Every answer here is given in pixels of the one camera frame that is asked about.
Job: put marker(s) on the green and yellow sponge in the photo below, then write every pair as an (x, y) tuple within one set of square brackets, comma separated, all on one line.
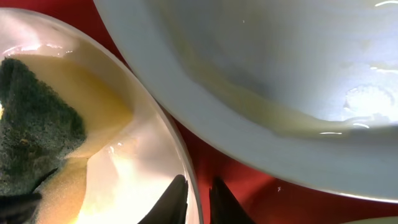
[(55, 115)]

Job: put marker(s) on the red plastic serving tray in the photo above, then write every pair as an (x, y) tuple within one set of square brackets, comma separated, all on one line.
[(265, 198)]

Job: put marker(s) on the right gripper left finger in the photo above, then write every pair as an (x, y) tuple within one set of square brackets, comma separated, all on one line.
[(171, 207)]

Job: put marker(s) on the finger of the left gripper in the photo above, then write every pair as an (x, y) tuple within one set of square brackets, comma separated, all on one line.
[(18, 209)]

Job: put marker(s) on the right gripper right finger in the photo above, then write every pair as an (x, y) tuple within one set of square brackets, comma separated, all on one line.
[(224, 207)]

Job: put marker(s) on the pale green plate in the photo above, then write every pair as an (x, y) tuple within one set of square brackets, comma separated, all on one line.
[(305, 90)]

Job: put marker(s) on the cream white plate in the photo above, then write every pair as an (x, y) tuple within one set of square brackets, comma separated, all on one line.
[(126, 177)]

